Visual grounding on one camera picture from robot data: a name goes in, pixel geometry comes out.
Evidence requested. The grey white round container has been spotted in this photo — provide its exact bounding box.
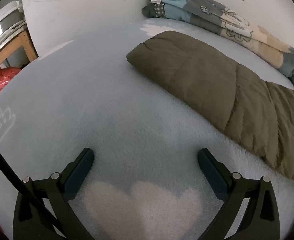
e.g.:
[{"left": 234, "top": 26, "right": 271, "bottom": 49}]
[{"left": 0, "top": 1, "right": 26, "bottom": 63}]

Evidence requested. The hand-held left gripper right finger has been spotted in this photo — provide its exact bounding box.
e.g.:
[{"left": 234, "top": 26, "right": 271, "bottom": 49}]
[{"left": 197, "top": 148, "right": 280, "bottom": 240}]

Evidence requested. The red plastic bag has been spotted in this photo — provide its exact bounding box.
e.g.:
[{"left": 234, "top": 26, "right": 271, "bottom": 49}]
[{"left": 0, "top": 67, "right": 21, "bottom": 100}]

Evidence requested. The black cable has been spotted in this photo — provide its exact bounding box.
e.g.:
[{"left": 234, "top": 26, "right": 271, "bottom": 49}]
[{"left": 0, "top": 136, "right": 68, "bottom": 240}]

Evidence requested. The patchwork cartoon print quilt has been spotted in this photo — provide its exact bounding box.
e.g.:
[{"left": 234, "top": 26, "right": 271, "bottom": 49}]
[{"left": 141, "top": 0, "right": 294, "bottom": 92}]

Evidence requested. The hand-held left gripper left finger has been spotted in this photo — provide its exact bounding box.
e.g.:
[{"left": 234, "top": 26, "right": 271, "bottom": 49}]
[{"left": 13, "top": 147, "right": 95, "bottom": 240}]

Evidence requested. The wooden shelf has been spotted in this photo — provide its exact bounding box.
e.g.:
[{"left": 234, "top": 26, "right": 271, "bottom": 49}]
[{"left": 0, "top": 25, "right": 39, "bottom": 80}]

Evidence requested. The olive quilted puffer jacket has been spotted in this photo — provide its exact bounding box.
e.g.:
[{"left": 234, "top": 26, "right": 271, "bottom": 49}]
[{"left": 126, "top": 31, "right": 294, "bottom": 193}]

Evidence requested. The light blue cloud blanket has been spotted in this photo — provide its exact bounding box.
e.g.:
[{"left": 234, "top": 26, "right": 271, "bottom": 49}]
[{"left": 0, "top": 17, "right": 294, "bottom": 240}]

